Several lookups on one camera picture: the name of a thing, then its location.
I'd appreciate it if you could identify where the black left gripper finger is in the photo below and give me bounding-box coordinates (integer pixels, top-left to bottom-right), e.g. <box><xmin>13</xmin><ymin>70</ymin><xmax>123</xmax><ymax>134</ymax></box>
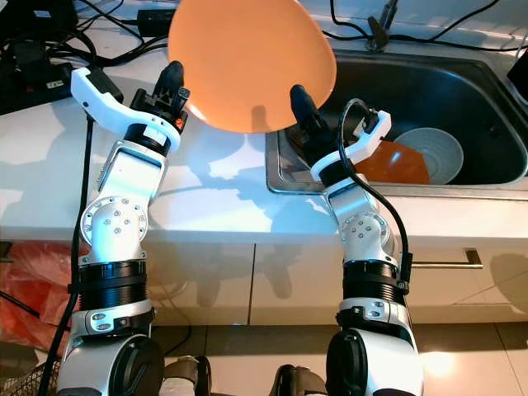
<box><xmin>155</xmin><ymin>60</ymin><xmax>185</xmax><ymax>104</ymax></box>

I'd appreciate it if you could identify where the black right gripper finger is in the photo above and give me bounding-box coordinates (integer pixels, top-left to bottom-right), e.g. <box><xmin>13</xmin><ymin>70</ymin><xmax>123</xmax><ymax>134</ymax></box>
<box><xmin>289</xmin><ymin>82</ymin><xmax>331</xmax><ymax>143</ymax></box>

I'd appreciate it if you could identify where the orange plate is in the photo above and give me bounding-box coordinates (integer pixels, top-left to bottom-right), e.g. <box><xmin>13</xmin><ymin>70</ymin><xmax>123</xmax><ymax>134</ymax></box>
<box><xmin>167</xmin><ymin>0</ymin><xmax>337</xmax><ymax>134</ymax></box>

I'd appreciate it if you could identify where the orange bowl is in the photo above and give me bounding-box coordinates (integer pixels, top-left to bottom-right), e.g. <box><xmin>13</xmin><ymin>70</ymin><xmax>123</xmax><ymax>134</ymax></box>
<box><xmin>355</xmin><ymin>140</ymin><xmax>431</xmax><ymax>185</ymax></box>

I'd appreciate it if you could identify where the black power adapter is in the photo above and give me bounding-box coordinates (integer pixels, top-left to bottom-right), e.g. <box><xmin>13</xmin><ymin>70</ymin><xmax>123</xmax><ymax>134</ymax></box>
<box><xmin>136</xmin><ymin>8</ymin><xmax>182</xmax><ymax>38</ymax></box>

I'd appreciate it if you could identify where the dark metal faucet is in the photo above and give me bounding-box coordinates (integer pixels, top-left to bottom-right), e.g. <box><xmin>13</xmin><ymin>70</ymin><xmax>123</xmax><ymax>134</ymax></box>
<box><xmin>367</xmin><ymin>0</ymin><xmax>401</xmax><ymax>50</ymax></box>

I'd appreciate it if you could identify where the grey bowl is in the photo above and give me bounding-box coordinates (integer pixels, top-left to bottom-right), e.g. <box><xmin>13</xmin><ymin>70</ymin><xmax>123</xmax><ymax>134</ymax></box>
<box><xmin>394</xmin><ymin>126</ymin><xmax>464</xmax><ymax>185</ymax></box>

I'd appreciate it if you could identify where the black power strip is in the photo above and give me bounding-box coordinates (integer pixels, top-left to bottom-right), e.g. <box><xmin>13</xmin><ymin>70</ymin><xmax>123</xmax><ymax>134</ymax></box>
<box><xmin>0</xmin><ymin>62</ymin><xmax>85</xmax><ymax>116</ymax></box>

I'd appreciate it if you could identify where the white cabinet door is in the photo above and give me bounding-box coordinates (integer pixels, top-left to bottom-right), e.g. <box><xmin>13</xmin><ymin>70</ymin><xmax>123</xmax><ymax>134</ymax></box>
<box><xmin>0</xmin><ymin>243</ymin><xmax>257</xmax><ymax>327</ymax></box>
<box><xmin>243</xmin><ymin>243</ymin><xmax>528</xmax><ymax>327</ymax></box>

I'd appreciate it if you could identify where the black electronics box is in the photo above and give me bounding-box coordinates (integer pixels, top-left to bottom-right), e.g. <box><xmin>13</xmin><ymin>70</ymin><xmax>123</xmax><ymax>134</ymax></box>
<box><xmin>0</xmin><ymin>0</ymin><xmax>79</xmax><ymax>34</ymax></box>

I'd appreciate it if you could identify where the stainless steel sink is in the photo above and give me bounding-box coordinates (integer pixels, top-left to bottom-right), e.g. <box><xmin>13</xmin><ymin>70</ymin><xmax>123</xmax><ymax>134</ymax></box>
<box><xmin>266</xmin><ymin>48</ymin><xmax>528</xmax><ymax>197</ymax></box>

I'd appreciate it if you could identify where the red plastic bag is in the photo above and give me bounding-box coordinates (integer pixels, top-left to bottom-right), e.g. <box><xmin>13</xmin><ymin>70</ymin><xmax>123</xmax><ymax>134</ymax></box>
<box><xmin>0</xmin><ymin>241</ymin><xmax>79</xmax><ymax>351</ymax></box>

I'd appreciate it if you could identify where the robot right leg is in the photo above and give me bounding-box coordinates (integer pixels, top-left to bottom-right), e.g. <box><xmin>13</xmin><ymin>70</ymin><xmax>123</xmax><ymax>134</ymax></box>
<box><xmin>268</xmin><ymin>365</ymin><xmax>327</xmax><ymax>396</ymax></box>

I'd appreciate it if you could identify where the robot leg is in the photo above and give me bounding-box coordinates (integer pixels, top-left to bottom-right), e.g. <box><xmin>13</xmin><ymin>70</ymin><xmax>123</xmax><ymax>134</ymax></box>
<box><xmin>163</xmin><ymin>355</ymin><xmax>213</xmax><ymax>396</ymax></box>
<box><xmin>268</xmin><ymin>365</ymin><xmax>327</xmax><ymax>396</ymax></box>

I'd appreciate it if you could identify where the robot left leg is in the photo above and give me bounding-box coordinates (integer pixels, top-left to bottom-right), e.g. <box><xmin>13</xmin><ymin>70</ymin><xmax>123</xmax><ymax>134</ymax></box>
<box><xmin>163</xmin><ymin>355</ymin><xmax>213</xmax><ymax>396</ymax></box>

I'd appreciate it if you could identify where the metal floor fan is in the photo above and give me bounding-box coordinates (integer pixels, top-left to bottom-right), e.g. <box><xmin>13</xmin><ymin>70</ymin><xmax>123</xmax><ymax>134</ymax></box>
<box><xmin>0</xmin><ymin>363</ymin><xmax>67</xmax><ymax>396</ymax></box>

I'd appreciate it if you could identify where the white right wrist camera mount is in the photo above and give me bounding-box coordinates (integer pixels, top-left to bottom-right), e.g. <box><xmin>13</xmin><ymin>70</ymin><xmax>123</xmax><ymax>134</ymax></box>
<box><xmin>312</xmin><ymin>107</ymin><xmax>393</xmax><ymax>182</ymax></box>

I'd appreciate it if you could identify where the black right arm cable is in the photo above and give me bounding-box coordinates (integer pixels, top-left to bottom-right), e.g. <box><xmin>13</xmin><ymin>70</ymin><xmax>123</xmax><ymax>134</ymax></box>
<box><xmin>338</xmin><ymin>97</ymin><xmax>413</xmax><ymax>298</ymax></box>

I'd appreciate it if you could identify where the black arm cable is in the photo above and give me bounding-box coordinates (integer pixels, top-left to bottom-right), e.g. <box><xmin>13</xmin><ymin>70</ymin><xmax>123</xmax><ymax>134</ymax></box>
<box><xmin>41</xmin><ymin>115</ymin><xmax>96</xmax><ymax>396</ymax></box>
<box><xmin>338</xmin><ymin>97</ymin><xmax>413</xmax><ymax>298</ymax></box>

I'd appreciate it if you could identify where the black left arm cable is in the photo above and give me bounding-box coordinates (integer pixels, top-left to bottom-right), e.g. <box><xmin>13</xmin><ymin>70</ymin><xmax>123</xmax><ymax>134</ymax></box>
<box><xmin>41</xmin><ymin>115</ymin><xmax>96</xmax><ymax>396</ymax></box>

